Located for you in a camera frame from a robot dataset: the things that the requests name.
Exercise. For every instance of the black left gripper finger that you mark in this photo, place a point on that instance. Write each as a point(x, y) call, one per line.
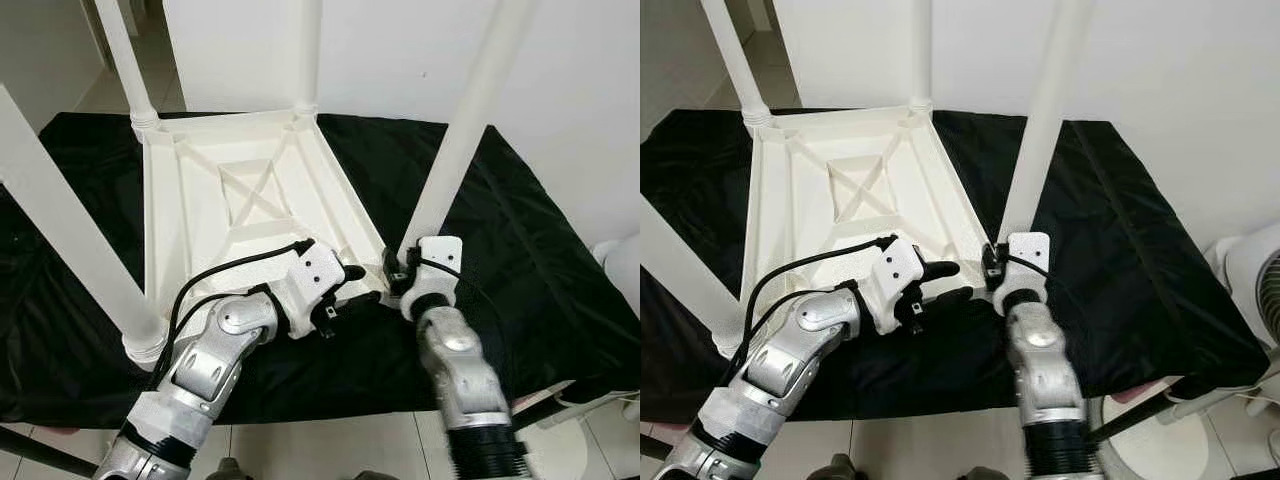
point(950, 295)
point(355, 271)
point(940, 268)
point(365, 297)

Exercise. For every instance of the white plastic children table top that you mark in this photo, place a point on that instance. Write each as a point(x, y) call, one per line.
point(800, 200)
point(200, 200)

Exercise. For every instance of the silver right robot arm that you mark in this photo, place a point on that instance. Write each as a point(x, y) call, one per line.
point(460, 370)
point(1045, 370)

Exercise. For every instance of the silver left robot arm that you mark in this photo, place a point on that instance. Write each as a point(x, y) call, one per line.
point(790, 360)
point(200, 370)

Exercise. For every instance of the black cloth table cover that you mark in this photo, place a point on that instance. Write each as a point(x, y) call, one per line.
point(560, 280)
point(1150, 280)

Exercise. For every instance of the grey robot right leg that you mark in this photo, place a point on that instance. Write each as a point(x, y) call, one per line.
point(375, 476)
point(985, 475)

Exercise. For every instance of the grey robot leg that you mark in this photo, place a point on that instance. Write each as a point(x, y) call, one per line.
point(985, 475)
point(838, 468)
point(375, 476)
point(232, 470)

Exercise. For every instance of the grey robot left leg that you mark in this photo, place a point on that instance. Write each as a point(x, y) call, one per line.
point(838, 468)
point(232, 470)

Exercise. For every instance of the black metal table leg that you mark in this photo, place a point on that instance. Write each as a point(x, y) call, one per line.
point(50, 452)
point(545, 405)
point(650, 447)
point(1130, 420)

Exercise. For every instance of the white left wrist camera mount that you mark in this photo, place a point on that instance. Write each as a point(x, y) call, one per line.
point(895, 265)
point(315, 270)

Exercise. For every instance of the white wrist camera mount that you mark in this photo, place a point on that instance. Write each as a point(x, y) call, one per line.
point(895, 265)
point(315, 270)
point(1030, 250)
point(440, 255)

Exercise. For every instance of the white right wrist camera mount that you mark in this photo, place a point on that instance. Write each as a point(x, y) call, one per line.
point(440, 255)
point(1030, 250)

